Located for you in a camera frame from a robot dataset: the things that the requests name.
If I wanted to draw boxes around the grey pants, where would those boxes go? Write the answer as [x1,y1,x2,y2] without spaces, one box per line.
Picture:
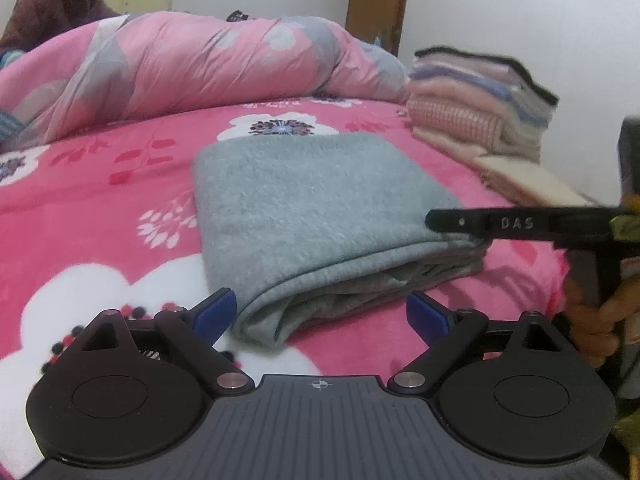
[192,132,488,348]

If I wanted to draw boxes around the beige folded cloth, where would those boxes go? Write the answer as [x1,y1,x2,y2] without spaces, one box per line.
[472,154,603,208]

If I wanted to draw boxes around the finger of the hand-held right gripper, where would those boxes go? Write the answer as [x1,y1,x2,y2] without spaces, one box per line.
[425,207,493,239]

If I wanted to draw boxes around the stack of folded clothes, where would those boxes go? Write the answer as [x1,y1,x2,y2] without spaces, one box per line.
[405,46,560,163]

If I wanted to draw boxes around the wooden door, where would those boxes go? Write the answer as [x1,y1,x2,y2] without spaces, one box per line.
[345,0,412,56]

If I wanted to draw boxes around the pink grey quilt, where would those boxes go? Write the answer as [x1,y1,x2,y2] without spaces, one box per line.
[0,10,413,153]

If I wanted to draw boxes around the pink floral blanket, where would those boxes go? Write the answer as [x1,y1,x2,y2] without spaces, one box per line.
[0,95,576,480]

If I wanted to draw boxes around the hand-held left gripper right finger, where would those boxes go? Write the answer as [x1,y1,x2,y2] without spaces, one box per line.
[387,291,565,396]

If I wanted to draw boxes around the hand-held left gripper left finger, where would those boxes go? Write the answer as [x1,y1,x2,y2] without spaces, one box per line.
[79,287,251,395]

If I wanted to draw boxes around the person's right hand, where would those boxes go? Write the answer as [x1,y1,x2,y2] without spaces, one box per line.
[562,282,628,371]

